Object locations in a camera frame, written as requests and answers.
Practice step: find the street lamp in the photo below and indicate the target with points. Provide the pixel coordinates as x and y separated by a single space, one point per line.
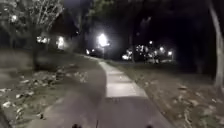
102 40

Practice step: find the grey concrete path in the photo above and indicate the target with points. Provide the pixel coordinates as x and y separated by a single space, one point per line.
123 88

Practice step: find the robot's own part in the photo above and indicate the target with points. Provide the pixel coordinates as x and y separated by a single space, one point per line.
76 126
149 126

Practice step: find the bare branched tree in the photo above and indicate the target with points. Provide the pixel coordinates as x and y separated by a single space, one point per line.
33 20

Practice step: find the building with lit windows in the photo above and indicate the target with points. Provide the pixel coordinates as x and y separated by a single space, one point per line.
53 40

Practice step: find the leaf-strewn grass verge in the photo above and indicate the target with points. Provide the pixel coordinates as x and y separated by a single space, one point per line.
30 86
186 96

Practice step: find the pale tree trunk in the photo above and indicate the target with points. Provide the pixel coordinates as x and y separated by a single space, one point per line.
218 50

